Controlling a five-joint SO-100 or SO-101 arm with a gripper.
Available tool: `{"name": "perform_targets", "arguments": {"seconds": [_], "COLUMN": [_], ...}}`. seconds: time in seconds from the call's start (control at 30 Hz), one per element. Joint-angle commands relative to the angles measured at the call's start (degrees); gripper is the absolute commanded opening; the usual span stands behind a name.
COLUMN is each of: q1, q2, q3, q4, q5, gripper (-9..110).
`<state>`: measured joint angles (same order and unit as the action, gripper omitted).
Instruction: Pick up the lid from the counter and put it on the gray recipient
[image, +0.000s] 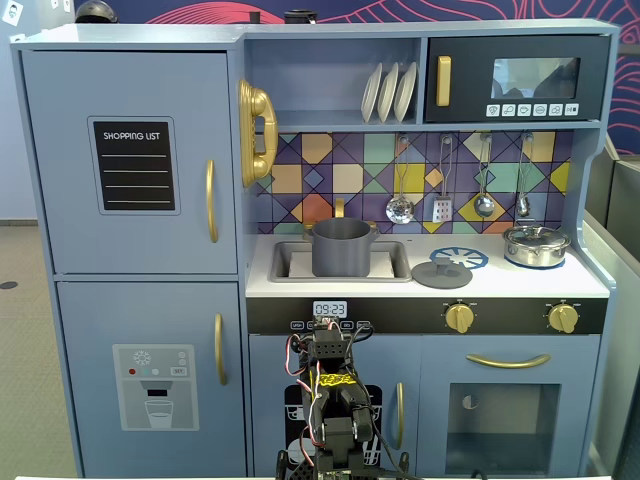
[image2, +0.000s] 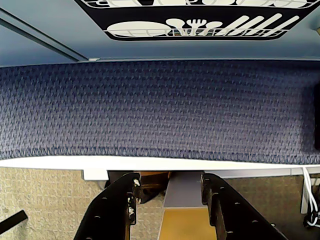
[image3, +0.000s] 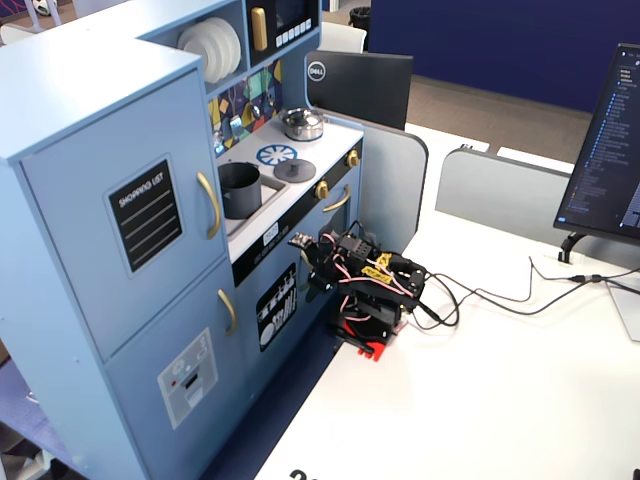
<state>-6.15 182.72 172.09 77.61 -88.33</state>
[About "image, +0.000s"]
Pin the small black cylinder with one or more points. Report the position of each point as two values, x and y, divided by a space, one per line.
254 17

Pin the black floor disc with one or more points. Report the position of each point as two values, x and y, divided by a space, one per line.
8 285

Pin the white toy plate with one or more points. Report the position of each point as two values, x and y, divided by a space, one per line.
406 92
371 95
387 95

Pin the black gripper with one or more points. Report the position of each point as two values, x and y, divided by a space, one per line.
327 330

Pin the black microwave door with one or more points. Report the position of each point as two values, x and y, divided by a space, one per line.
470 75

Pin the metal skimmer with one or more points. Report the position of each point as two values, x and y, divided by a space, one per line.
400 210

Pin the face photo sticker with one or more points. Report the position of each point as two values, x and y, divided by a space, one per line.
12 14

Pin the metal ladle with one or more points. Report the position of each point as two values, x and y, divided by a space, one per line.
484 205

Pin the shiny steel pot lid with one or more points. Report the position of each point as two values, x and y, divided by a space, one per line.
535 234

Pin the grey sink basin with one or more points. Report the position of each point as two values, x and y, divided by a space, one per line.
281 262

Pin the gold stove knob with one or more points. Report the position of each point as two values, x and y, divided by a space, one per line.
459 317
563 317

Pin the gold toy telephone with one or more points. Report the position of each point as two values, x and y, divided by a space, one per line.
257 107

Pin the metal slotted spatula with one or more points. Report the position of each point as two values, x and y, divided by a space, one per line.
443 211

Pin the black round device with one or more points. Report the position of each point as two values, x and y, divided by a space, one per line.
299 18

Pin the black helmet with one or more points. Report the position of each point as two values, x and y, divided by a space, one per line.
96 11

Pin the grey water dispenser panel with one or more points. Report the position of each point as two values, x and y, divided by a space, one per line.
155 390

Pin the small metal spoon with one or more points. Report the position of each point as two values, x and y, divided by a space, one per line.
523 206

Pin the digital clock display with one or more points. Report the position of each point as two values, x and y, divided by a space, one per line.
329 309

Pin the gold faucet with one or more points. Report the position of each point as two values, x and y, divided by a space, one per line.
340 207

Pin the blue oven door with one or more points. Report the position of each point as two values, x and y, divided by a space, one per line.
435 360

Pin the gray lid with knob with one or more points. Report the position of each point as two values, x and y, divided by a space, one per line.
442 278

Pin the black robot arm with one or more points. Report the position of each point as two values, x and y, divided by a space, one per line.
340 430

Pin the black shopping list board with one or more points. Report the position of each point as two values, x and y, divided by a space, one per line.
134 165

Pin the blue toy kitchen unit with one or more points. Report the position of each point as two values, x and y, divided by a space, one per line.
150 37

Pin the blue freezer door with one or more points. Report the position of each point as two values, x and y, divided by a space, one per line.
90 310

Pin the gray pot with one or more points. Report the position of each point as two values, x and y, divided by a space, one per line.
342 250

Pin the blue fridge door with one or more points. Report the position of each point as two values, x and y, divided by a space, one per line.
60 200

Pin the blue cabinet door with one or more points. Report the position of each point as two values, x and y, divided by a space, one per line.
270 360

